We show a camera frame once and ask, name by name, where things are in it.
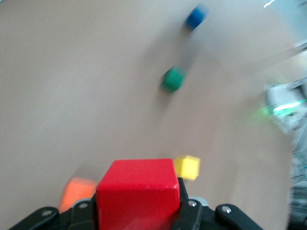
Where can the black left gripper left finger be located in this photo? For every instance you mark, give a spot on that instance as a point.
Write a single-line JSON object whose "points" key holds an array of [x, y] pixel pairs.
{"points": [[81, 215]]}

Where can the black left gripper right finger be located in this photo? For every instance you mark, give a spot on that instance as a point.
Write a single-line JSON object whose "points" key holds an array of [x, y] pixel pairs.
{"points": [[192, 218]]}

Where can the red wooden block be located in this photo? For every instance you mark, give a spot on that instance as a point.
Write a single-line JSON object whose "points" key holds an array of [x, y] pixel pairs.
{"points": [[138, 191]]}

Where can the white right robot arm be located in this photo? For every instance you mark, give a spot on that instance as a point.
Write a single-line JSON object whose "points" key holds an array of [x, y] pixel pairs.
{"points": [[278, 93]]}

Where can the orange wooden block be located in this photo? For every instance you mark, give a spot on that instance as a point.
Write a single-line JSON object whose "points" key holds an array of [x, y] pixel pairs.
{"points": [[76, 191]]}

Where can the yellow wooden block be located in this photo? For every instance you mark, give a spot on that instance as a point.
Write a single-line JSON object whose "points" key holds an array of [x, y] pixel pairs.
{"points": [[188, 167]]}

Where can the green wooden block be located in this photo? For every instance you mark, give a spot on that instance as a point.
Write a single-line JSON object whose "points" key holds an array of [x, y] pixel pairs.
{"points": [[173, 79]]}

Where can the blue wooden block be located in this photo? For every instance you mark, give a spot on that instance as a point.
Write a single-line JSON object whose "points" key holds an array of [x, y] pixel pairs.
{"points": [[196, 17]]}

